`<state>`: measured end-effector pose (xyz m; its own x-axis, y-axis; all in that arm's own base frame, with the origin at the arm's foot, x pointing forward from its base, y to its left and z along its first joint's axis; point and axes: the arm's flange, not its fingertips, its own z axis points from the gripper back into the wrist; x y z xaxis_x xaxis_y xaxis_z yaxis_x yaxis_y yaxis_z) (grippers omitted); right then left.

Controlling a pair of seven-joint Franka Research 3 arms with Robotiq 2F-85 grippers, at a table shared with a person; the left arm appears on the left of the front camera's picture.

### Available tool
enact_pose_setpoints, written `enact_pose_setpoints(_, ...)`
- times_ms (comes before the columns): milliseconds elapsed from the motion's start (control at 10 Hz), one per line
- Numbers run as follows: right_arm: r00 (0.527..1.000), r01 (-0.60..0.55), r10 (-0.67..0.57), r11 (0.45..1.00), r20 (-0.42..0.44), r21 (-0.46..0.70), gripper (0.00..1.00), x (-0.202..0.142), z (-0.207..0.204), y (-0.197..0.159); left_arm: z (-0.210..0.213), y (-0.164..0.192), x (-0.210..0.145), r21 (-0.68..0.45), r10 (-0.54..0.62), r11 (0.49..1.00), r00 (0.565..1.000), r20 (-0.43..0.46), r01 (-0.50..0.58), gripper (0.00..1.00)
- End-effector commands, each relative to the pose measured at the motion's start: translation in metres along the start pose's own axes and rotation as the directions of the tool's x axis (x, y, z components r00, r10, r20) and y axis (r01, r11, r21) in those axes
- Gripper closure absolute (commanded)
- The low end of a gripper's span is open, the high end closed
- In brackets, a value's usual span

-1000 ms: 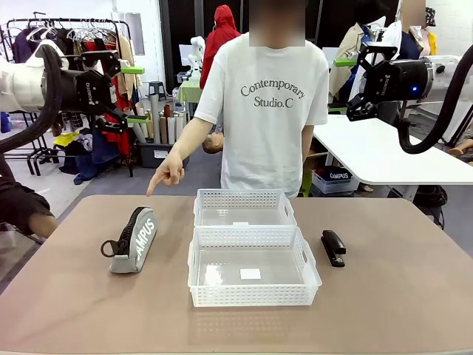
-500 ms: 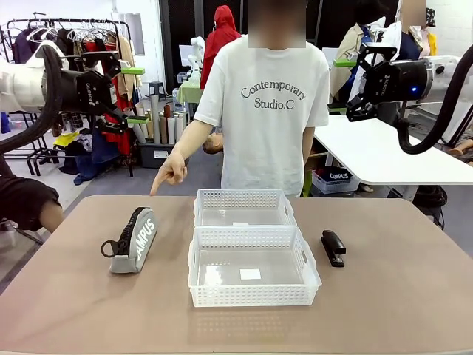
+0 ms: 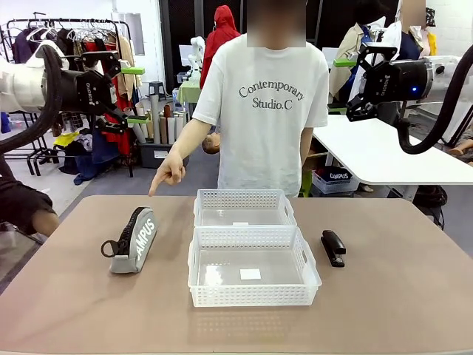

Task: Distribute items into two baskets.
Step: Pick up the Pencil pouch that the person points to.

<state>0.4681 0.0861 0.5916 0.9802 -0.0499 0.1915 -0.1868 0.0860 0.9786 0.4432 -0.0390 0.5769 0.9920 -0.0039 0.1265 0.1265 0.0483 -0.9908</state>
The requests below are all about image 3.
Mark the black green-tipped right gripper finger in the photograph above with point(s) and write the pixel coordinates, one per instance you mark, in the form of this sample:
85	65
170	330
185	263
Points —
360	109
345	62

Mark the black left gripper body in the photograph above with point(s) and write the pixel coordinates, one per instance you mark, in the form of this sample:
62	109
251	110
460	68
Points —
88	90

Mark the black green-tipped left gripper finger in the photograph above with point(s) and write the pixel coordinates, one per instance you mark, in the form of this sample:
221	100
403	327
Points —
136	119
133	70

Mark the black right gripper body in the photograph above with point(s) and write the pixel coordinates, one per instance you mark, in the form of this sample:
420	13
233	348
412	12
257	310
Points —
403	81

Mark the grey Campus pencil pouch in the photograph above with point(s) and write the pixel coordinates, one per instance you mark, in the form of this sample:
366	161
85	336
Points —
142	236

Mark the black stapler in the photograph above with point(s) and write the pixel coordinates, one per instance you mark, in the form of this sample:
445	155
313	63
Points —
333	247

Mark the person's left forearm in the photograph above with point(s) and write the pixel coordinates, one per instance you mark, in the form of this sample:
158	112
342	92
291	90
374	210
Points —
306	148

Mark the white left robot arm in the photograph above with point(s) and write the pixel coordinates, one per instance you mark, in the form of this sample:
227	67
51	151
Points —
22	87

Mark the person's right forearm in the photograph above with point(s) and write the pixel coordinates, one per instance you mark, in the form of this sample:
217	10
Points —
188	137

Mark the person's right hand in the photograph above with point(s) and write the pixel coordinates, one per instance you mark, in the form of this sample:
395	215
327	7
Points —
171	168

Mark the mannequin in beige coat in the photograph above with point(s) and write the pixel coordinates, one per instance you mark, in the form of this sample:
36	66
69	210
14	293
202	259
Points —
347	48

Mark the white leaning paper roll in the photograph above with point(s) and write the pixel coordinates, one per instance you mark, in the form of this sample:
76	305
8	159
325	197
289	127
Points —
139	134

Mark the tall grey cardboard tube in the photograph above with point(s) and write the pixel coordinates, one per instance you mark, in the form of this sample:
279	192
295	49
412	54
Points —
155	118

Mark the grey stool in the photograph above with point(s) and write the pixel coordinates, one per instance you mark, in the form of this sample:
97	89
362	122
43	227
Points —
156	86

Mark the red dress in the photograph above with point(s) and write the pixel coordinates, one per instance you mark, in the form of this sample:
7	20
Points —
118	142

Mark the brown paper roll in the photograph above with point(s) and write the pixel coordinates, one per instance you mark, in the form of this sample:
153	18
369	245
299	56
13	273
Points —
167	111

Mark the cream paper roll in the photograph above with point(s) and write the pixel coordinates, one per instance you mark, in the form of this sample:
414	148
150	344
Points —
179	129
171	131

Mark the person in navy clothes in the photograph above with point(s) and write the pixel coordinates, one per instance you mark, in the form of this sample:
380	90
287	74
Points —
408	44

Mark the grey storage bin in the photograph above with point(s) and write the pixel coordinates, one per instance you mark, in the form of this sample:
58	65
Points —
148	159

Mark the white table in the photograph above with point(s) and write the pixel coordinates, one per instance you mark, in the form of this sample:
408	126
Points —
369	155

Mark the hanging yellow garment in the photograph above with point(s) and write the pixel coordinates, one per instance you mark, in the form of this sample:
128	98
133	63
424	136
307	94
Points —
432	44

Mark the black clothes rack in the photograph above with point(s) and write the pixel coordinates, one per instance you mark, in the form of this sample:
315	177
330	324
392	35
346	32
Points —
131	166

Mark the blue denim garment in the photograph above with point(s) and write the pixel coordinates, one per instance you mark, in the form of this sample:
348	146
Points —
99	151

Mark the yellow garment on pile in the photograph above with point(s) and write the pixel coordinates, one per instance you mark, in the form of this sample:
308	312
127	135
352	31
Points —
66	138

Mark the green cloth covered table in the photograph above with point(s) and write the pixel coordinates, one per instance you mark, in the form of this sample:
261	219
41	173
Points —
186	92

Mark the small white robot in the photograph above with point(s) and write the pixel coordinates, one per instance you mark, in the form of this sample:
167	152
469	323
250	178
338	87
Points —
196	59

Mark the brown cardboard box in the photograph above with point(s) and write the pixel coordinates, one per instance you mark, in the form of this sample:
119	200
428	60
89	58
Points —
318	162

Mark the white basket with Campus pouch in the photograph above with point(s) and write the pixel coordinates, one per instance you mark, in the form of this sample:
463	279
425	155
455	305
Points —
332	186

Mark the red hooded coat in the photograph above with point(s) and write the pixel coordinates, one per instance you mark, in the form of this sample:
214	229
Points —
218	48

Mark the mannequin leg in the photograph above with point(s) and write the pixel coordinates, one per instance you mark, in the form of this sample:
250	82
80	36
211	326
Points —
462	148

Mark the person in white T-shirt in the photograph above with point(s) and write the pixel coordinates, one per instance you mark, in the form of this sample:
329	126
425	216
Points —
258	148

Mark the black bag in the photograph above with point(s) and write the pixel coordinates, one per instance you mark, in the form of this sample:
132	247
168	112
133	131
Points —
430	197

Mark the white perforated plastic basket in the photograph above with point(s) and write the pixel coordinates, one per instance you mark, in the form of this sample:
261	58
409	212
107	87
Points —
251	296
221	199

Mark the seated person in dark clothes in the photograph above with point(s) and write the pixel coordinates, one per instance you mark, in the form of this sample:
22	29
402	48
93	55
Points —
18	199

